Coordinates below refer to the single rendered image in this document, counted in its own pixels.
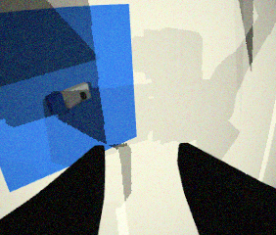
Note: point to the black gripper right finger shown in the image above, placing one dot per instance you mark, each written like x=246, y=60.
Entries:
x=222, y=199

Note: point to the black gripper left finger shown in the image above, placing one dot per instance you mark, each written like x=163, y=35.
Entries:
x=71, y=205

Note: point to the blue square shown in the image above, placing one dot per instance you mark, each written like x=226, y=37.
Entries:
x=43, y=51

